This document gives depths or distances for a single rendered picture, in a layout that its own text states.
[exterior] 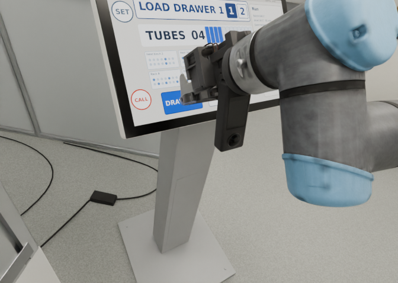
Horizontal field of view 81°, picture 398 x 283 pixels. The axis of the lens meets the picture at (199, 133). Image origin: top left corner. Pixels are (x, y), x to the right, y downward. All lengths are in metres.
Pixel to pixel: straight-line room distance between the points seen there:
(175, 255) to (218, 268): 0.22
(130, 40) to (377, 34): 0.40
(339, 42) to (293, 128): 0.08
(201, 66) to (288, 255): 1.35
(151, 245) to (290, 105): 1.20
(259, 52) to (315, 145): 0.11
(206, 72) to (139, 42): 0.19
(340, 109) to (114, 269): 1.27
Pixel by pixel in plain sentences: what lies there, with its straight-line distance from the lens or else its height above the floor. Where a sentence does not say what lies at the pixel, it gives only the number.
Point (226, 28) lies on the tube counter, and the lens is 0.62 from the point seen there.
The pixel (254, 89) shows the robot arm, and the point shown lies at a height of 1.15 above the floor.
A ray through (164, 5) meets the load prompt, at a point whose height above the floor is 1.16.
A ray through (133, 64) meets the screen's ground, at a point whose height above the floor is 1.07.
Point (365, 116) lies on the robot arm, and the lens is 0.25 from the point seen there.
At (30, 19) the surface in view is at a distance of 1.58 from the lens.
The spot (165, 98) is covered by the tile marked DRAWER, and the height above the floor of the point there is 1.01.
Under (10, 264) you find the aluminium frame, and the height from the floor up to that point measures 0.98.
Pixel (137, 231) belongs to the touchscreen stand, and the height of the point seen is 0.04.
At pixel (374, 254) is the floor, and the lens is 1.91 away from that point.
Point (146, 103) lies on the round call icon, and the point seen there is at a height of 1.01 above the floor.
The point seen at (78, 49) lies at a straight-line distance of 1.50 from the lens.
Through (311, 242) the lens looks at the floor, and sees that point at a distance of 1.70.
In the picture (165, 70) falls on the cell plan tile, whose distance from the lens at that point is 0.51.
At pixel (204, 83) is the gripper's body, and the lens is 0.36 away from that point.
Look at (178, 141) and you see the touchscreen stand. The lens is 0.70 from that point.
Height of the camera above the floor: 1.27
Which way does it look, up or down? 39 degrees down
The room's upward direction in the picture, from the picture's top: 12 degrees clockwise
